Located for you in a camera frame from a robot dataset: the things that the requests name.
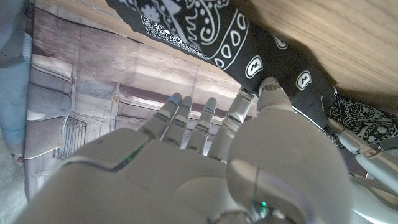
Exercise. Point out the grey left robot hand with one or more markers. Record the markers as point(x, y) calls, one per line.
point(379, 168)

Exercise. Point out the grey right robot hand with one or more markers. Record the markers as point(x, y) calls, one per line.
point(186, 186)

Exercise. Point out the black paisley bandana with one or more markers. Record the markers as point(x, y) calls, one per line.
point(233, 31)

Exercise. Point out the printed sofa backdrop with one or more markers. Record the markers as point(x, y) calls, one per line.
point(109, 77)

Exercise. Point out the blue grey rolled backdrop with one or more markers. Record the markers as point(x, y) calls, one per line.
point(14, 77)

